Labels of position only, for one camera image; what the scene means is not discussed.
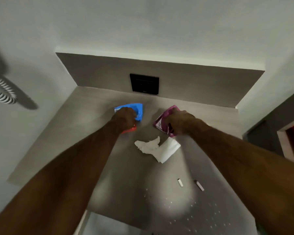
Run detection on black wall flush plate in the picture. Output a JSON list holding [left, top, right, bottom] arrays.
[[130, 73, 160, 95]]

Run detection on purple snack packet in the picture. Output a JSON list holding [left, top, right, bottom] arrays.
[[153, 105, 181, 137]]

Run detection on person's left forearm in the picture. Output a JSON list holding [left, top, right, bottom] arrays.
[[0, 121, 123, 235]]

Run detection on person's left hand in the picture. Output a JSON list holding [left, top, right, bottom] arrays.
[[109, 107, 138, 135]]

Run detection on person's right forearm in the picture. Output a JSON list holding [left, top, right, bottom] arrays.
[[186, 122, 294, 235]]

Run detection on white coiled hose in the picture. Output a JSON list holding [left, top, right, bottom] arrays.
[[0, 71, 17, 104]]

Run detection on blue and red snack packet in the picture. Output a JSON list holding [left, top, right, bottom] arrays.
[[114, 103, 143, 133]]

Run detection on person's right hand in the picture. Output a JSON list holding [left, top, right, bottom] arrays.
[[165, 110, 201, 136]]

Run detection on crumpled white tissue paper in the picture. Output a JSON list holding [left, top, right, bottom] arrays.
[[134, 136, 181, 164]]

